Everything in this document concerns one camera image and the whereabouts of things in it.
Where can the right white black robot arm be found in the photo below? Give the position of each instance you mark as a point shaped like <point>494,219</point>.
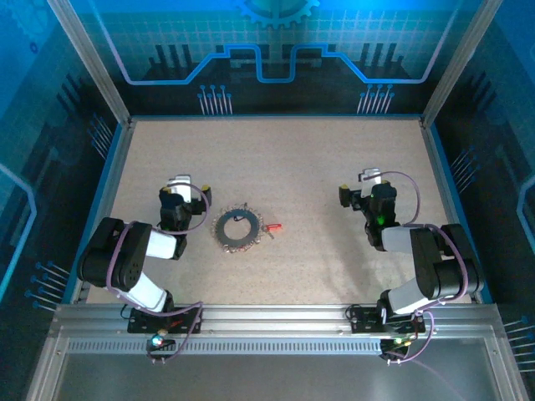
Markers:
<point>426,263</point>

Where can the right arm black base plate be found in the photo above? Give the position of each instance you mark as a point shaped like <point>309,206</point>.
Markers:
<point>363,319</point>

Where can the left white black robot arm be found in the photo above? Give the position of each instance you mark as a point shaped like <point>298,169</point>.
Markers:
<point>161,244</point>

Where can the aluminium frame post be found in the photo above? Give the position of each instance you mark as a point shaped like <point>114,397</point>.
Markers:
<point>93,62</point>
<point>459,62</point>

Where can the small lit connector box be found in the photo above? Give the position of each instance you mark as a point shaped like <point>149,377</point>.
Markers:
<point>156,341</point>
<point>397,341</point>

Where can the grey metal disc keyring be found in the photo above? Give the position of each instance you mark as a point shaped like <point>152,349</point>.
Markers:
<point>223,238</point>

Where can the aluminium table side rail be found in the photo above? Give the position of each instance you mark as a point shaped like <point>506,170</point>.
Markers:
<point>445,188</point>
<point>109,188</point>

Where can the aluminium mounting rail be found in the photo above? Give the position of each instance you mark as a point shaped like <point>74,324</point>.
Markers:
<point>271,317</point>

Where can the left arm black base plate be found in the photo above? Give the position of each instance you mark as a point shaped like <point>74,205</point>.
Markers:
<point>188,319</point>

